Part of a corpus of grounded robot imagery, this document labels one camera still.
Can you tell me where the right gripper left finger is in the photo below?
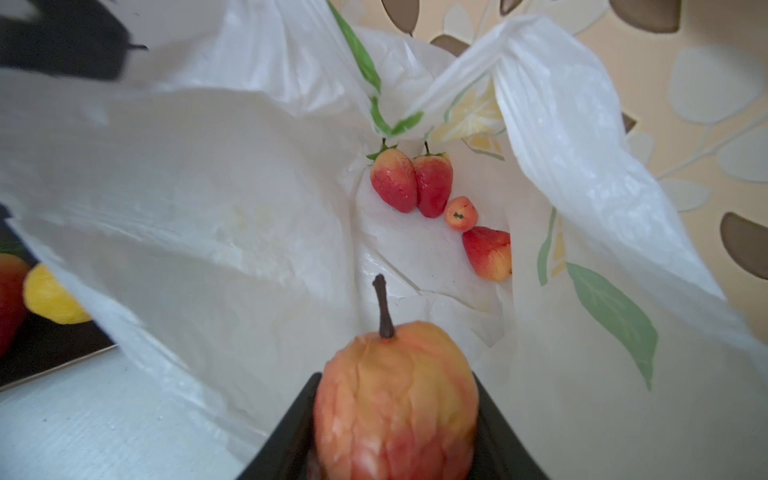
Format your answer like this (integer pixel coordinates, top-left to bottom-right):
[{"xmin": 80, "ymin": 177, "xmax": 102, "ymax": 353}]
[{"xmin": 237, "ymin": 372, "xmax": 323, "ymax": 480}]

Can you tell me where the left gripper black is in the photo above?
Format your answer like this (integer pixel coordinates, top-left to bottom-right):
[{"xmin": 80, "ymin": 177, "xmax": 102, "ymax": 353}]
[{"xmin": 1, "ymin": 0, "xmax": 147, "ymax": 81}]

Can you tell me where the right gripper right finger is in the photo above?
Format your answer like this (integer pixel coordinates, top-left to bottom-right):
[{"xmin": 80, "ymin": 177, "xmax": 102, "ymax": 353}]
[{"xmin": 467, "ymin": 376, "xmax": 549, "ymax": 480}]

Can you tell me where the red yellow fake apple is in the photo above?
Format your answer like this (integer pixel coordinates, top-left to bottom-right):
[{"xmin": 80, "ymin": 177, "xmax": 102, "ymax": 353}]
[{"xmin": 313, "ymin": 275, "xmax": 479, "ymax": 479}]

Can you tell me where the white plastic bag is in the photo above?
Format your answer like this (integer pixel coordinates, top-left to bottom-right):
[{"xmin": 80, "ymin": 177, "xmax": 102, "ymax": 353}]
[{"xmin": 1, "ymin": 1, "xmax": 767, "ymax": 479}]

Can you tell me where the large red fake strawberry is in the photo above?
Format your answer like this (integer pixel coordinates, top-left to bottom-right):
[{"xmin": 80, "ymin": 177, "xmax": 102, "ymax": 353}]
[{"xmin": 0, "ymin": 253, "xmax": 30, "ymax": 356}]

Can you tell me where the yellow fake lemon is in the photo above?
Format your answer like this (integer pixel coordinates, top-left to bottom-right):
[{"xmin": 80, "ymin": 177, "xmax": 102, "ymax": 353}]
[{"xmin": 23, "ymin": 263, "xmax": 92, "ymax": 325}]

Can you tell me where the fake strawberry in bag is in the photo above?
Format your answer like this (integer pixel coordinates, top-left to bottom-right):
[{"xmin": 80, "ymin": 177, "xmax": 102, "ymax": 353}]
[
  {"xmin": 462, "ymin": 227, "xmax": 512, "ymax": 282},
  {"xmin": 413, "ymin": 142, "xmax": 453, "ymax": 218},
  {"xmin": 368, "ymin": 140, "xmax": 418, "ymax": 213}
]

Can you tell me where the black square tray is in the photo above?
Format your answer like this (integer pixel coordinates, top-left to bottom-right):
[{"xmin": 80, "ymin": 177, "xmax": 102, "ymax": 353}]
[{"xmin": 1, "ymin": 209, "xmax": 113, "ymax": 387}]

